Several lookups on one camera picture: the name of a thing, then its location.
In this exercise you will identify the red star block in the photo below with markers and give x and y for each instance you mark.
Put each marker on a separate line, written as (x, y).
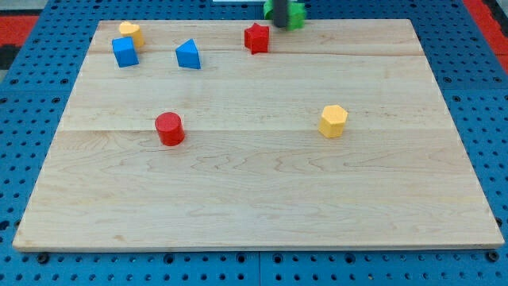
(256, 38)

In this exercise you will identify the red cylinder block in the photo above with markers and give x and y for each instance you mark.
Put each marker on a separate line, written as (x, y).
(170, 128)

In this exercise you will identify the blue cube block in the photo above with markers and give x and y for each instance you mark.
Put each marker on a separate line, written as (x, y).
(125, 52)

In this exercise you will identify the yellow hexagon block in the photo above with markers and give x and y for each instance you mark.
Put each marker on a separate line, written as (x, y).
(333, 119)

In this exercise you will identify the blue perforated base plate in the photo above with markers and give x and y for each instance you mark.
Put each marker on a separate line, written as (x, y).
(39, 81)

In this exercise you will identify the grey cylindrical robot stylus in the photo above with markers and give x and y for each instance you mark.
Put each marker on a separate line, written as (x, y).
(280, 13)

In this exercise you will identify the yellow heart block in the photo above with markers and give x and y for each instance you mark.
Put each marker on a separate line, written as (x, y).
(128, 29)

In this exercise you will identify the blue triangle block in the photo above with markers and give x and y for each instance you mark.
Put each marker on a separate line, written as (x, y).
(188, 55)

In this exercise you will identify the light wooden board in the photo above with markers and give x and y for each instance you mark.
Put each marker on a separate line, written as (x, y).
(254, 172)

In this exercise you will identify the green star block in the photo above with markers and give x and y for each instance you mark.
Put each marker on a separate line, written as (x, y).
(296, 14)

